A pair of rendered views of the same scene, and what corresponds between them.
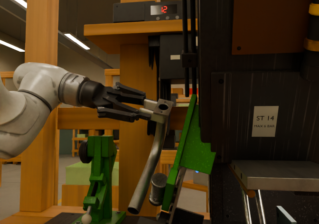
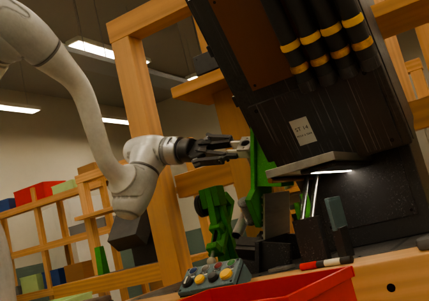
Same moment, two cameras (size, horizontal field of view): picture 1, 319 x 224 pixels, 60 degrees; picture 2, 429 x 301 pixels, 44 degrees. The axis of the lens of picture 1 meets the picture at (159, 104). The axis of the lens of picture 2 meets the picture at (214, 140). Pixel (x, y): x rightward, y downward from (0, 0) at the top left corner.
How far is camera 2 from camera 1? 0.86 m
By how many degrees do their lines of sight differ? 20
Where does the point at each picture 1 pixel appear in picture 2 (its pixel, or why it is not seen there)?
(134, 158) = not seen: hidden behind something
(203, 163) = not seen: hidden behind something
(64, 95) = (164, 157)
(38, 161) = (167, 233)
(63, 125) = (184, 192)
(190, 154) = (262, 175)
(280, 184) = (285, 169)
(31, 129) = (145, 190)
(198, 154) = not seen: hidden behind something
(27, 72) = (132, 146)
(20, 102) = (131, 170)
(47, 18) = (140, 90)
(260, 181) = (273, 171)
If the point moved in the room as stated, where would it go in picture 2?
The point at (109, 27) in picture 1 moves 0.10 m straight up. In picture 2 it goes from (192, 83) to (186, 56)
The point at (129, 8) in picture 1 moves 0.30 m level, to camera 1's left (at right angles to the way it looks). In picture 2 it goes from (207, 57) to (133, 85)
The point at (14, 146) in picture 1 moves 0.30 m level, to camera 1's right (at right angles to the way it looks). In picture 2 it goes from (136, 206) to (229, 180)
